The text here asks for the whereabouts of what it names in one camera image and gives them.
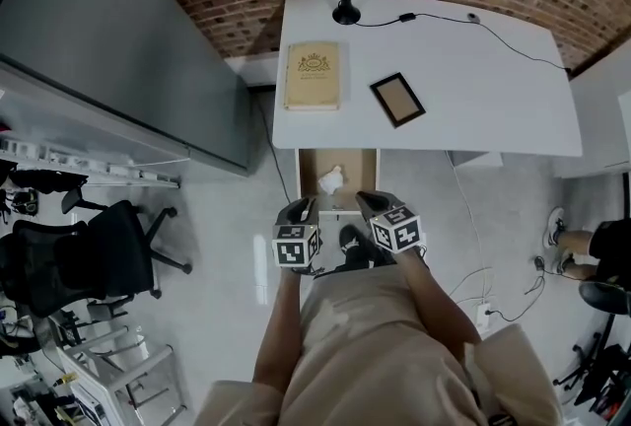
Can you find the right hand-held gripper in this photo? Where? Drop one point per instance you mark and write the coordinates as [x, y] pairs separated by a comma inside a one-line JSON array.
[[397, 232]]

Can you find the person's beige clothing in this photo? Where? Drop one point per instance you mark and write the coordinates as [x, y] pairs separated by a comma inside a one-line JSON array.
[[370, 345]]

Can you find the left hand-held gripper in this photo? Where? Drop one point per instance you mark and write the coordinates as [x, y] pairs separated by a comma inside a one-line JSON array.
[[296, 249]]

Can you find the white metal frame stand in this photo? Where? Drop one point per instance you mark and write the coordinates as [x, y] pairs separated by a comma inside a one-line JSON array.
[[113, 379]]

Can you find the white paper item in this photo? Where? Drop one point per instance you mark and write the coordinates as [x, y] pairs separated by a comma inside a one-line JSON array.
[[331, 181]]

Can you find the white desk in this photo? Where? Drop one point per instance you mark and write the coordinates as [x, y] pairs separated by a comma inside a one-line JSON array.
[[468, 84]]

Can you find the person's black shoe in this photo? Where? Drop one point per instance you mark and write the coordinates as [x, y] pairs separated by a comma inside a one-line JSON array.
[[351, 241]]

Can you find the small round grey puck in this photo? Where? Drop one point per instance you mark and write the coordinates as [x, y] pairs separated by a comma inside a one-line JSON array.
[[473, 18]]

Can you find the beige hardcover book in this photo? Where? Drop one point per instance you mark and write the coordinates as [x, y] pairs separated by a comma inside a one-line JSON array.
[[311, 76]]

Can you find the metal shelf with small items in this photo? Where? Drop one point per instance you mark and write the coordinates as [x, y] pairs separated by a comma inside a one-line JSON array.
[[74, 160]]

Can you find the black swivel chair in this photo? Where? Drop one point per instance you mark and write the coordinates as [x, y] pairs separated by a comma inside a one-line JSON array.
[[606, 301]]

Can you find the large grey cabinet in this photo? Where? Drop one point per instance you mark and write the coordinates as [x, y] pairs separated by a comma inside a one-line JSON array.
[[98, 29]]

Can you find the person's left forearm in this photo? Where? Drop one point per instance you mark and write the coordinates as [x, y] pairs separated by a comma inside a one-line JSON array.
[[278, 325]]

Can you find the brown wooden desk drawer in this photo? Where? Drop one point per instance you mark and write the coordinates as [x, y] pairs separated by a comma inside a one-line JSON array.
[[315, 167]]

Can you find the black picture frame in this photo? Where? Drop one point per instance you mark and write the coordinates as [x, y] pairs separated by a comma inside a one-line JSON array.
[[397, 99]]

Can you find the white power strip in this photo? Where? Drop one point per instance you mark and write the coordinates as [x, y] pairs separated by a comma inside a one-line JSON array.
[[482, 315]]

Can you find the person's right forearm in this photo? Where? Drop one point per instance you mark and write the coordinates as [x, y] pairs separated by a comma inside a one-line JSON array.
[[434, 301]]

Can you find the black mesh office chair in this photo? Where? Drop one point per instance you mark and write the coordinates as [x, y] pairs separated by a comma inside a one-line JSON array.
[[84, 256]]

